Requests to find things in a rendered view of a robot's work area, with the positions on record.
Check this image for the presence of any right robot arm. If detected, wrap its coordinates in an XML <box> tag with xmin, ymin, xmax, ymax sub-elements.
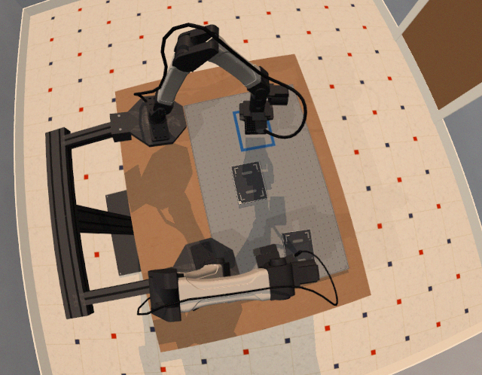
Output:
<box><xmin>148</xmin><ymin>242</ymin><xmax>320</xmax><ymax>322</ymax></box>

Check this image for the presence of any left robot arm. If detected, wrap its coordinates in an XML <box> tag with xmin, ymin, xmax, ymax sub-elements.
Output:
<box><xmin>145</xmin><ymin>29</ymin><xmax>289</xmax><ymax>142</ymax></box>

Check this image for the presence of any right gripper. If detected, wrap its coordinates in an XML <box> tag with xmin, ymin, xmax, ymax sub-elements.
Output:
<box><xmin>253</xmin><ymin>244</ymin><xmax>296</xmax><ymax>268</ymax></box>

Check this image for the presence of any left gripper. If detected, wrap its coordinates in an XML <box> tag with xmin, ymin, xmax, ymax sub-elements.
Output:
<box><xmin>239</xmin><ymin>100</ymin><xmax>273</xmax><ymax>130</ymax></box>

